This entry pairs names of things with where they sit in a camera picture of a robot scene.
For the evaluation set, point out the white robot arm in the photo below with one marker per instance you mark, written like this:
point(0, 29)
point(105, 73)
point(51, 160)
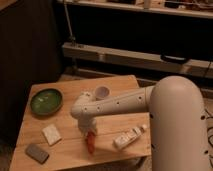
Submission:
point(178, 124)

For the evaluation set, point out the metal pole stand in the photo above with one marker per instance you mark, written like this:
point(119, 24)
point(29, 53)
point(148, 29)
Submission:
point(71, 36)

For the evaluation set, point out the green ceramic bowl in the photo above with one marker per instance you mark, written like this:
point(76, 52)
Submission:
point(46, 102)

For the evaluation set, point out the red pepper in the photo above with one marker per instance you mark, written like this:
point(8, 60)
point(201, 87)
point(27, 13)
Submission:
point(90, 142)

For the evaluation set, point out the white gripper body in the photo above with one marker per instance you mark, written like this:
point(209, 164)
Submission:
point(87, 125)

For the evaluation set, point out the long wooden shelf beam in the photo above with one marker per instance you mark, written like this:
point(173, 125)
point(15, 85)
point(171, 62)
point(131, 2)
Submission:
point(137, 59)

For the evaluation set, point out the grey sponge block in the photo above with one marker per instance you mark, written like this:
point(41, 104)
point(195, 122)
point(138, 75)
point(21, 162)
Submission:
point(37, 153)

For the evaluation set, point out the white sponge block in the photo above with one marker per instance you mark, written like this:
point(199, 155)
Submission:
point(51, 134)

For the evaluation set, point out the wooden table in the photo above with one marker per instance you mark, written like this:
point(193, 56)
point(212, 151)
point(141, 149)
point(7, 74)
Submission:
point(70, 152)

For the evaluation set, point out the upper wooden shelf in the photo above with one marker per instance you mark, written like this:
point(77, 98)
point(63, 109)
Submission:
point(128, 7)

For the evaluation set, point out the white tube bottle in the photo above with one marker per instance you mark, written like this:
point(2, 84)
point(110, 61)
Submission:
point(129, 136)

